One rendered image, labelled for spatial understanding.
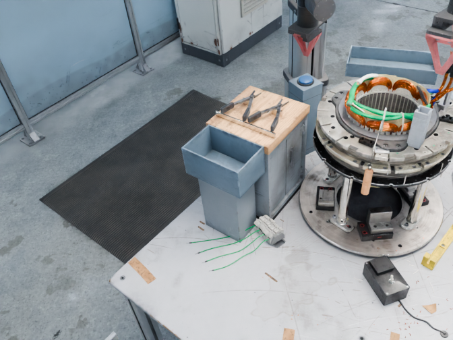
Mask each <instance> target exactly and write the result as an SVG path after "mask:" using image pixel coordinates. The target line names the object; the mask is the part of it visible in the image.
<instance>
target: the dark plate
mask: <svg viewBox="0 0 453 340"><path fill-rule="evenodd" d="M341 188H342V186H341V187H340V189H339V190H338V192H337V195H336V199H337V202H338V205H339V204H340V194H341ZM361 188H362V184H361V183H359V182H356V181H353V186H352V191H351V199H350V204H349V212H348V216H350V217H352V218H354V219H356V220H358V221H366V219H367V213H368V209H369V208H379V207H385V206H390V207H391V209H392V217H391V219H393V218H394V217H396V216H397V215H398V214H399V212H400V211H401V209H402V200H401V198H400V196H399V194H398V192H397V191H396V190H395V189H394V188H393V187H389V188H381V187H380V188H374V187H370V189H369V194H368V195H362V193H361Z"/></svg>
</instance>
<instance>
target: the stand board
mask: <svg viewBox="0 0 453 340"><path fill-rule="evenodd" d="M253 91H255V92H254V95H257V94H259V93H261V94H260V95H259V96H257V97H256V98H254V100H253V107H252V108H251V111H250V112H251V113H250V114H249V116H250V115H252V114H254V113H256V112H257V111H263V110H265V109H268V108H270V107H273V106H275V105H277V104H278V102H279V101H280V100H281V99H283V100H282V102H281V103H282V104H284V103H286V102H287V101H289V103H287V104H286V105H285V106H284V107H282V108H281V111H282V117H279V120H278V124H277V126H276V128H275V130H274V131H273V132H274V133H276V137H275V138H272V137H269V136H267V135H264V134H261V133H259V132H256V131H254V130H251V129H249V128H246V127H245V126H244V127H243V126H242V125H238V124H236V123H233V122H231V121H228V120H225V119H223V118H220V117H217V116H216V115H215V116H214V117H212V118H211V119H210V120H209V121H207V122H206V126H207V125H208V124H210V125H213V126H214V127H217V128H220V129H222V130H224V131H227V132H230V133H232V134H234V135H237V136H240V137H242V138H245V139H247V140H250V141H252V142H255V143H257V144H260V145H262V146H264V154H267V155H269V154H270V153H271V152H272V151H273V150H274V149H275V148H276V147H277V146H278V145H279V144H280V143H281V142H282V141H283V140H284V139H285V138H286V137H287V136H288V135H289V134H290V132H291V131H292V130H293V129H294V128H295V127H296V126H297V125H298V124H299V123H300V122H301V121H302V120H303V119H304V118H305V117H306V116H307V114H308V113H309V110H310V105H307V104H305V103H301V102H299V101H295V100H293V99H290V98H287V97H284V96H280V95H278V94H274V93H271V92H268V91H265V90H262V89H259V88H256V87H253V86H249V87H248V88H246V89H245V90H244V91H243V92H242V93H241V94H240V95H238V96H237V97H236V98H235V99H233V100H232V101H231V102H236V101H239V100H241V99H243V97H244V98H246V97H248V96H250V94H251V93H252V92H253ZM247 107H248V106H247V105H244V104H243V103H242V104H241V105H240V104H239V105H236V106H234V108H233V109H231V110H229V111H227V112H226V113H224V114H226V115H230V116H231V117H235V118H237V119H240V120H242V121H243V119H242V116H243V114H244V112H245V110H246V108H247ZM275 117H276V116H275V115H273V114H272V112H269V113H265V114H263V115H262V116H261V117H260V118H258V119H256V120H254V121H252V122H251V123H250V124H253V125H256V126H258V127H261V128H264V129H266V130H269V131H270V126H271V125H272V122H273V121H274V118H275Z"/></svg>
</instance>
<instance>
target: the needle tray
mask: <svg viewBox="0 0 453 340"><path fill-rule="evenodd" d="M367 74H377V75H378V74H387V75H392V76H396V77H399V78H406V79H408V80H412V81H414V82H416V83H418V84H431V85H435V83H436V80H437V75H438V74H436V73H435V69H434V65H433V59H432V56H431V53H430V51H414V50H405V49H389V48H379V47H363V46H354V45H351V48H350V51H349V56H348V59H347V62H346V71H345V76H348V77H356V78H362V77H363V76H365V75H367Z"/></svg>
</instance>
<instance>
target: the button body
mask: <svg viewBox="0 0 453 340"><path fill-rule="evenodd" d="M305 75H307V76H311V75H310V74H308V73H306V74H304V75H302V76H305ZM300 77H301V76H299V77H297V78H294V79H292V80H289V98H290V99H293V100H295V101H299V102H301V103H305V104H307V105H310V110H309V113H308V116H307V141H306V155H307V154H309V153H311V152H313V151H315V148H314V145H313V131H314V128H315V125H316V119H317V111H318V105H319V103H320V101H322V85H323V83H322V82H320V81H319V80H317V79H316V78H314V77H313V76H311V77H312V78H313V79H314V84H313V85H311V86H300V85H298V83H297V79H298V78H300Z"/></svg>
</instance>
